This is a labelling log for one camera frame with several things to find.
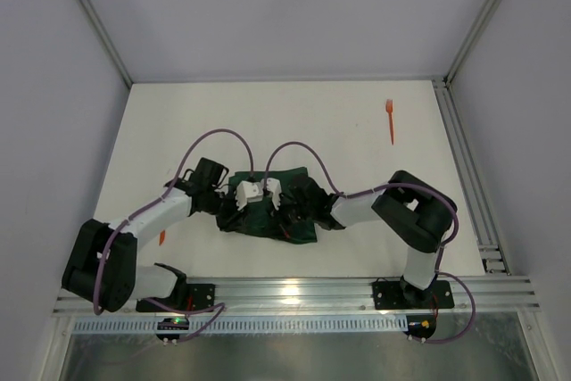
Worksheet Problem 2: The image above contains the left black controller board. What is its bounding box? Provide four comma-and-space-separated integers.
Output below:
155, 316, 189, 343

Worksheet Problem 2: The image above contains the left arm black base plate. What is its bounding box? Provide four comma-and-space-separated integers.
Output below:
136, 282, 216, 314

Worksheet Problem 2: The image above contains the aluminium frame post right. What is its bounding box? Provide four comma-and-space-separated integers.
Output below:
443, 0, 502, 87

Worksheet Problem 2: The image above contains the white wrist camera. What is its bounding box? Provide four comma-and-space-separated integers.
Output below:
265, 178, 282, 211
235, 181, 264, 211

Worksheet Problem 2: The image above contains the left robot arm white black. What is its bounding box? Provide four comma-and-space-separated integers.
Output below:
61, 158, 229, 315

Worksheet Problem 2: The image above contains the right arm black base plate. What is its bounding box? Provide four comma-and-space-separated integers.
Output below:
371, 278, 455, 310

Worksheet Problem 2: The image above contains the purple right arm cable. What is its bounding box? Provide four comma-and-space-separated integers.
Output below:
263, 141, 477, 345

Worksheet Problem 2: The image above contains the aluminium frame post left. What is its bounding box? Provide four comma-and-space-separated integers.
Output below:
76, 0, 134, 89

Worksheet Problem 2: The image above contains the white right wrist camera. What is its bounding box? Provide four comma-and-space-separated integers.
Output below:
265, 178, 282, 211

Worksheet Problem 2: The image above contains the aluminium frame rail right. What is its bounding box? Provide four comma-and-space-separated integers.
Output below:
433, 78, 511, 276

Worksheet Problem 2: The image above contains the aluminium frame post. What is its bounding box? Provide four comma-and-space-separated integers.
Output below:
443, 0, 502, 87
76, 0, 134, 89

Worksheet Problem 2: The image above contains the orange plastic fork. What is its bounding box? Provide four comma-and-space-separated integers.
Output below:
385, 99, 394, 145

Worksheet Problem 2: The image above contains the black controller board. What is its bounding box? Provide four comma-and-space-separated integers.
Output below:
155, 316, 189, 343
404, 316, 437, 341

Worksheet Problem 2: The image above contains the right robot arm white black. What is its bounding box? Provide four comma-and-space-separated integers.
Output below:
270, 170, 459, 308

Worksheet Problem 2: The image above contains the green cloth napkin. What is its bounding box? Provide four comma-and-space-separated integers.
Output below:
216, 171, 318, 244

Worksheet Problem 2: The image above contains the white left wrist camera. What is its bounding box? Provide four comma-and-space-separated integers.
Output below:
235, 181, 264, 211

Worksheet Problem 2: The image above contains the right black controller board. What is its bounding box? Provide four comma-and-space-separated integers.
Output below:
404, 316, 437, 341

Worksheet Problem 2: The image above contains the slotted grey cable duct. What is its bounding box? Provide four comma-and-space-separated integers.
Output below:
72, 314, 407, 335

